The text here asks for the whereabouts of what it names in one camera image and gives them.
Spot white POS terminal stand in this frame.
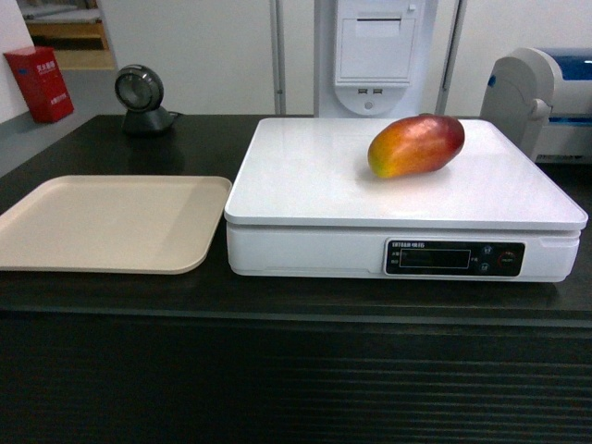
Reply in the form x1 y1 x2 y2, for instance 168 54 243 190
314 0 438 118

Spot white wheeled partition panel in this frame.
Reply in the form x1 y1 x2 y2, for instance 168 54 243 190
99 1 591 117

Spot red fire extinguisher cabinet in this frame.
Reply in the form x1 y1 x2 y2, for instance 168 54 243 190
4 46 74 123

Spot dark ribbed checkout counter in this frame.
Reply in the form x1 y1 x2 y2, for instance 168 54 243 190
0 114 592 444

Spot blue grey label printer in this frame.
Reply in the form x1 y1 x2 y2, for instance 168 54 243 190
480 47 591 164

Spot dark red mango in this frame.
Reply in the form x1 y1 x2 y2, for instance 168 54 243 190
367 115 465 179

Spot wooden shelf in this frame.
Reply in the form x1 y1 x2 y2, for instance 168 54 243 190
18 1 116 70

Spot beige plastic tray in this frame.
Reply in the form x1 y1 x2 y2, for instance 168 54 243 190
1 176 232 275

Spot white checkout scale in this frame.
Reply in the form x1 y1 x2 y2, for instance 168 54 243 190
225 118 588 282

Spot black barcode scanner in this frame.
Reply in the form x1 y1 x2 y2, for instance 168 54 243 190
115 64 182 137

